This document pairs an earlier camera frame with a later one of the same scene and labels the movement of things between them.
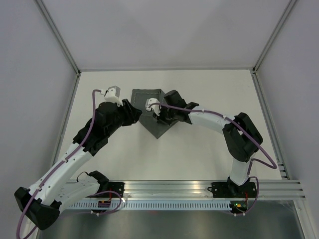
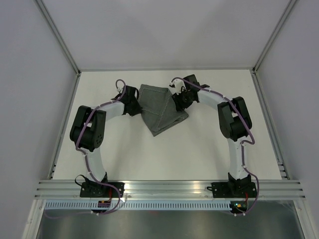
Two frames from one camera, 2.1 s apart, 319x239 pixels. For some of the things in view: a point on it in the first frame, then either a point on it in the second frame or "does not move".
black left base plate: x=118 y=187 does not move
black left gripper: x=131 y=112 -> x=138 y=110
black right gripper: x=161 y=118 -> x=180 y=105
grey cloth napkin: x=139 y=97 does not move
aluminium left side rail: x=67 y=118 does not move
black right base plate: x=231 y=189 does not move
